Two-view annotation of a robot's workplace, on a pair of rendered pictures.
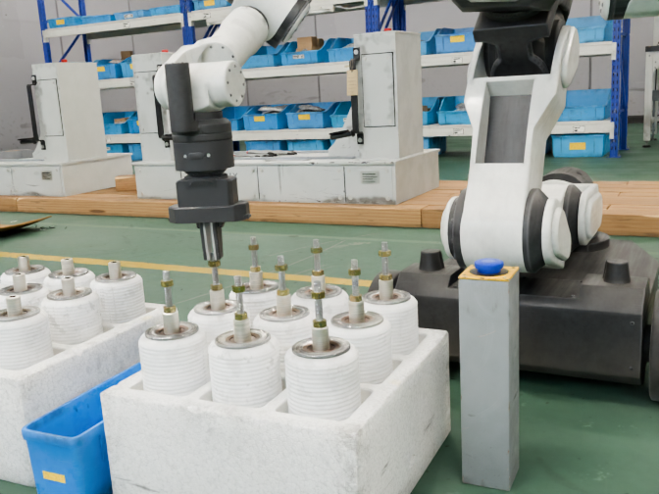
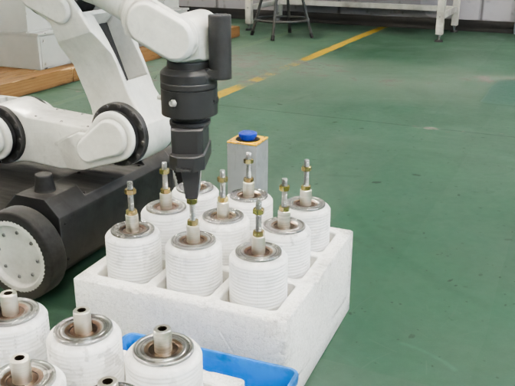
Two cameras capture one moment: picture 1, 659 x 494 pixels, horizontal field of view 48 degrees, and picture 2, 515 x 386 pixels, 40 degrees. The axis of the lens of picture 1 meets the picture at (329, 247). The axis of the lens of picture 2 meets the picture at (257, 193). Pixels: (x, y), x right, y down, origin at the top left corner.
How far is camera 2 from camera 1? 1.66 m
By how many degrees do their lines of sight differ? 89
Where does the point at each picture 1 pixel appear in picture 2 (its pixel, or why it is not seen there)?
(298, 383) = (326, 224)
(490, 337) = (264, 176)
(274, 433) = (337, 259)
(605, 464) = not seen: hidden behind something
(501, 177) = (142, 87)
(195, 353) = not seen: hidden behind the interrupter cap
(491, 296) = (264, 150)
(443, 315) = (91, 217)
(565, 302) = (142, 170)
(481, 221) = (155, 121)
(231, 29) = not seen: outside the picture
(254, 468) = (331, 292)
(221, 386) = (306, 258)
